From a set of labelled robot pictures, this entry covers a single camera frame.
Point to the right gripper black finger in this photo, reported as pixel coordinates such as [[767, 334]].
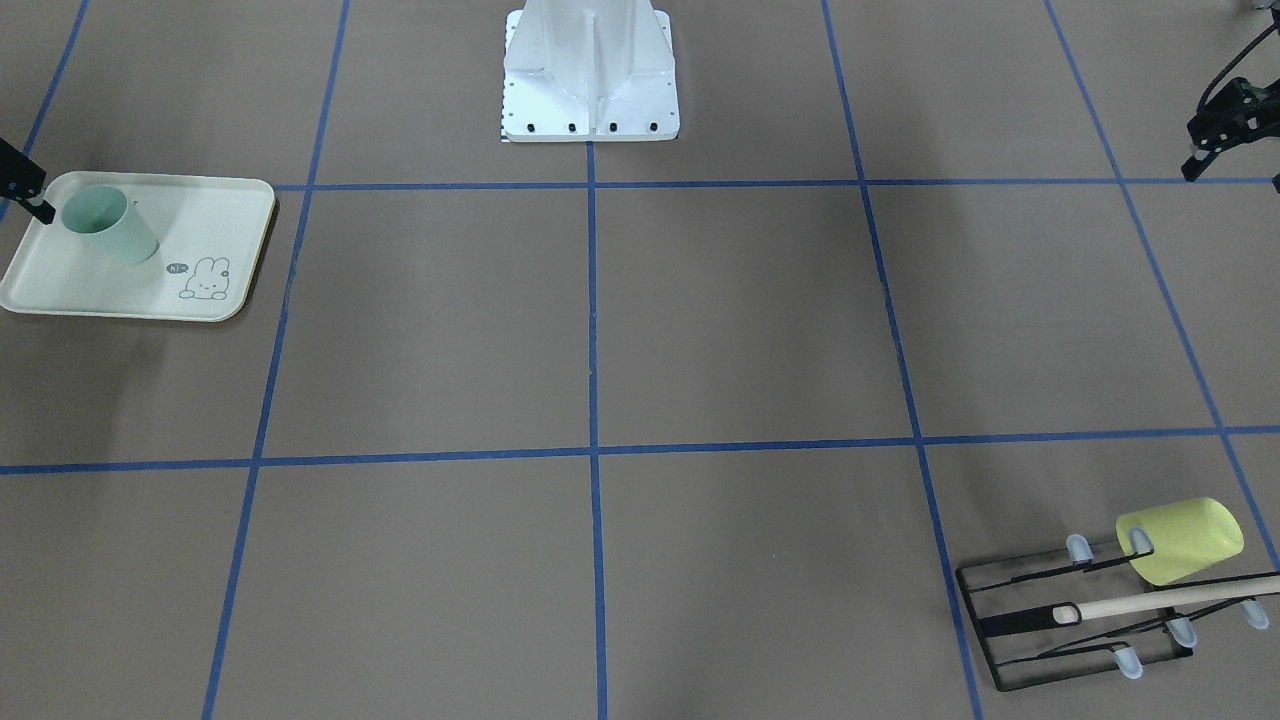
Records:
[[23, 181]]

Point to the light green cup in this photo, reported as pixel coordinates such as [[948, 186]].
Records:
[[107, 219]]

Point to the cream rabbit tray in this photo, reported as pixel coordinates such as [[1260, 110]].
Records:
[[211, 232]]

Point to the yellow cup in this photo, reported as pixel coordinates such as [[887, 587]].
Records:
[[1172, 541]]

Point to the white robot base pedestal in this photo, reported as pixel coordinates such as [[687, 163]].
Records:
[[589, 71]]

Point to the black wire cup rack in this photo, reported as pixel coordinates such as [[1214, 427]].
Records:
[[1047, 617]]

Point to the wooden rack handle dowel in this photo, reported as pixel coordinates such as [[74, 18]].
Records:
[[1068, 614]]

